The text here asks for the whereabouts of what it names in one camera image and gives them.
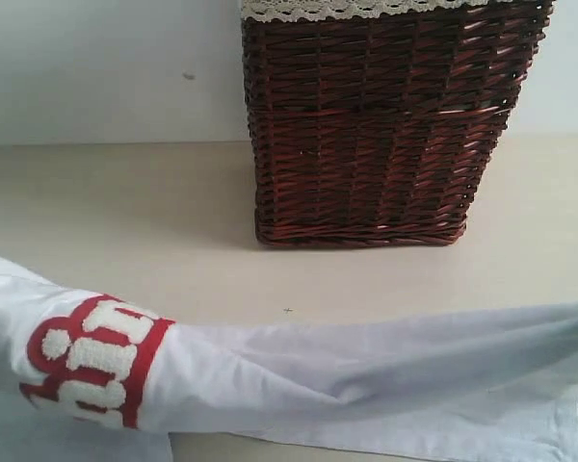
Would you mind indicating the white t-shirt with red lettering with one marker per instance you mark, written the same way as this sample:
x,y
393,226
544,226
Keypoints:
x,y
88,377

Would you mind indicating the brown wicker basket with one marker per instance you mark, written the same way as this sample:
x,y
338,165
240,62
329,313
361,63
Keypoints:
x,y
372,132

